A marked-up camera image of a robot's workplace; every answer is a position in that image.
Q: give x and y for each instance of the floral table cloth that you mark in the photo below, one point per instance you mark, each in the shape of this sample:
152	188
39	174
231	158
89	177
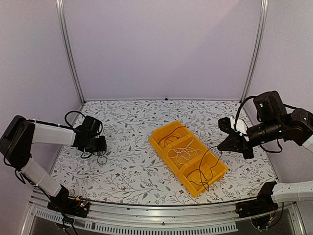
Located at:
131	171

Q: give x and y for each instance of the left rear aluminium post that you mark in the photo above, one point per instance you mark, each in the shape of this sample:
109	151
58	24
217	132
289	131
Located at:
68	50

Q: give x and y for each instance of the aluminium front rail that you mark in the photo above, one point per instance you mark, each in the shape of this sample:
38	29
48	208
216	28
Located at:
122	219

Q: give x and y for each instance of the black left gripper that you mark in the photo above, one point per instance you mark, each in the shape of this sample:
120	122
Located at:
102	145

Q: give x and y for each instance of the right rear aluminium post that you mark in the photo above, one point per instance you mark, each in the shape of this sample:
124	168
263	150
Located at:
256	49

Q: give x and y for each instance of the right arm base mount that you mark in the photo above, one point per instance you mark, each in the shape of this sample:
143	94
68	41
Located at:
262	204

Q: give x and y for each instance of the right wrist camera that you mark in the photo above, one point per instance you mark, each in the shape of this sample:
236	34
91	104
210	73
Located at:
229	126

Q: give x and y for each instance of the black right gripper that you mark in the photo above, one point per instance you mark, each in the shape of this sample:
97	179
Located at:
229	142

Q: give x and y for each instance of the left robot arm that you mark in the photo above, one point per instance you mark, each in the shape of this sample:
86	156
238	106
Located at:
24	137

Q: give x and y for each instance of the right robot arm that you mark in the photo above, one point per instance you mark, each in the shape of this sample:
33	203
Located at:
297	127

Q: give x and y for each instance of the aluminium post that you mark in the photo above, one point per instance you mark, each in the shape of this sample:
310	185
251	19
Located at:
256	49
68	50

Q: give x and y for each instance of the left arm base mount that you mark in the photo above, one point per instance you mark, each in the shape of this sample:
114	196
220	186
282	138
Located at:
62	202

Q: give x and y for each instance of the yellow three-compartment bin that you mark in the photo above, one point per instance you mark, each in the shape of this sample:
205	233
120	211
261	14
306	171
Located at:
194	164

